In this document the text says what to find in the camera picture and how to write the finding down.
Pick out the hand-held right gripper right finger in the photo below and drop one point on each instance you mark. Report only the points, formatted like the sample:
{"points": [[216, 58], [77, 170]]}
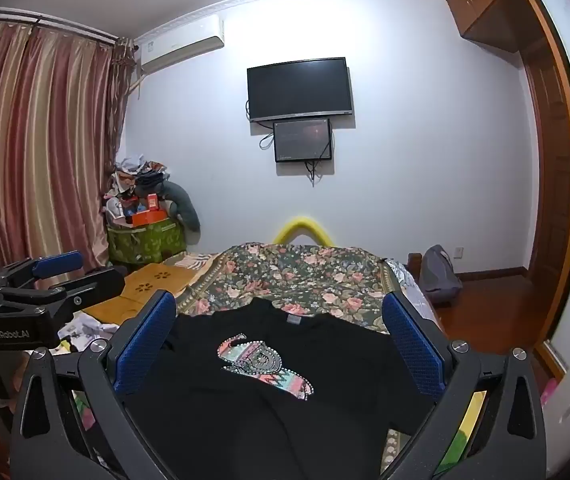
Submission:
{"points": [[410, 350]]}

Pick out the wooden overhead cabinet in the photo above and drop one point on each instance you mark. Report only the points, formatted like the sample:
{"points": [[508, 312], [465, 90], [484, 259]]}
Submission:
{"points": [[485, 0]]}

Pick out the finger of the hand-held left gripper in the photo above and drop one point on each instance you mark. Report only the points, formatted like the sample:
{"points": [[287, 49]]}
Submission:
{"points": [[97, 285], [57, 263]]}

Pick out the small black monitor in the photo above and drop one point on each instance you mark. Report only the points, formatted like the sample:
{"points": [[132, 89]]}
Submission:
{"points": [[302, 140]]}

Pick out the beige quilt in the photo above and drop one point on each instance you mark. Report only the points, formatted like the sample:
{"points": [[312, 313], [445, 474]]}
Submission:
{"points": [[205, 280]]}

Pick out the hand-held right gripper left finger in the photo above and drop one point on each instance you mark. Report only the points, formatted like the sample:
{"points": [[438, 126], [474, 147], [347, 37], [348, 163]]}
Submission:
{"points": [[145, 345]]}

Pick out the pink striped curtain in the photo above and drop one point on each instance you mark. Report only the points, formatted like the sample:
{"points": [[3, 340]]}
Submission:
{"points": [[40, 135]]}

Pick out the white air conditioner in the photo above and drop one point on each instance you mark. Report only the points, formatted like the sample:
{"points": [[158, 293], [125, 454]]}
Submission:
{"points": [[180, 45]]}

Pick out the black printed t-shirt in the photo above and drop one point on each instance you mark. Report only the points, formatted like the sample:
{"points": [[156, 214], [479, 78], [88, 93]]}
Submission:
{"points": [[245, 410]]}

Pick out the black wall television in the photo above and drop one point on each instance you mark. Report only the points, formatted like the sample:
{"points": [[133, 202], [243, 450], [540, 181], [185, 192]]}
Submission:
{"points": [[300, 87]]}

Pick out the white wall socket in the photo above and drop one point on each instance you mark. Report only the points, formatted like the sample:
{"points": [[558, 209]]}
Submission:
{"points": [[459, 252]]}

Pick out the curtain rail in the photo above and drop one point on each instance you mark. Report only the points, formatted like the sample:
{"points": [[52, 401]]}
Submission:
{"points": [[65, 27]]}

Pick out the floral blanket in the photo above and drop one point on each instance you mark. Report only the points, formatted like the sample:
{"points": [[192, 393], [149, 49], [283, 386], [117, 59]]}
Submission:
{"points": [[305, 270]]}

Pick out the grey bag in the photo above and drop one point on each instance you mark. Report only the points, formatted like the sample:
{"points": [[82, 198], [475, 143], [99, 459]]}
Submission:
{"points": [[437, 272]]}

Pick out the orange box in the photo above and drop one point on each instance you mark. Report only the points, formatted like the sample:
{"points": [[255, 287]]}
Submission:
{"points": [[147, 217]]}

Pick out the white patterned sheet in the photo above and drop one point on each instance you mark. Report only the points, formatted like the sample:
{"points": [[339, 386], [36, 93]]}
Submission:
{"points": [[415, 290]]}

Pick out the wooden door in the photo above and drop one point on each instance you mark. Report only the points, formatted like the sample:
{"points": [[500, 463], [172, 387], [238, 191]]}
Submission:
{"points": [[547, 185]]}

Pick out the small red box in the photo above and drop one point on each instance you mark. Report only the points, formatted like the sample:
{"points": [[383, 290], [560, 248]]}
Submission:
{"points": [[153, 202]]}

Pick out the wooden lap desk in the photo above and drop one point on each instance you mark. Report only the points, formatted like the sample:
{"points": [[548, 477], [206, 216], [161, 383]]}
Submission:
{"points": [[160, 277]]}

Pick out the green fabric storage box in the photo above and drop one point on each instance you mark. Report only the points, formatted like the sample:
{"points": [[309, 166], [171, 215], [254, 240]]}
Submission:
{"points": [[145, 242]]}

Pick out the striped cloth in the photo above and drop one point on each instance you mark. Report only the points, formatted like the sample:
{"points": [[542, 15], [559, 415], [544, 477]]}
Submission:
{"points": [[190, 260]]}

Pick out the pile of clothes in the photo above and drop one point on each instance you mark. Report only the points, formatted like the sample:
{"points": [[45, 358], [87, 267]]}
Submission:
{"points": [[132, 175]]}

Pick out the wooden bed frame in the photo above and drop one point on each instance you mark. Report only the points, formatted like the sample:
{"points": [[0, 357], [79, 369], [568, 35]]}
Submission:
{"points": [[415, 265]]}

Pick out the yellow green mat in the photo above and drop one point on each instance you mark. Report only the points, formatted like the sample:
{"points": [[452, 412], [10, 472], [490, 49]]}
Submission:
{"points": [[470, 410]]}

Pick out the yellow foam tube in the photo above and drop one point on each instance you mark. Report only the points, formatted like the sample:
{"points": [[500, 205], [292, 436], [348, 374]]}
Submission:
{"points": [[302, 221]]}

